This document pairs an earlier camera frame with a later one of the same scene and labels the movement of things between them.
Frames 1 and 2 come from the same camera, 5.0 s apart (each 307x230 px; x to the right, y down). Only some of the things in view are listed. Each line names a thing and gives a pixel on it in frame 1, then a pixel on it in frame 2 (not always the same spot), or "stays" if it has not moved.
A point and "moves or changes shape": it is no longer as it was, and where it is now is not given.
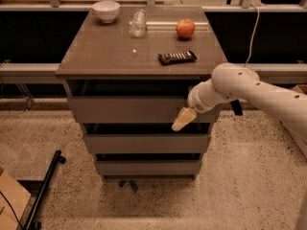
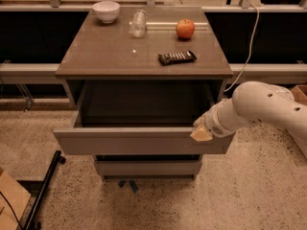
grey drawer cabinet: x=128 y=72 stays
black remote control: x=176 y=57 stays
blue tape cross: x=132 y=183 stays
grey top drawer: x=134 y=109 moves or changes shape
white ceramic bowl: x=106 y=11 stays
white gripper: x=196 y=102 to x=211 y=124
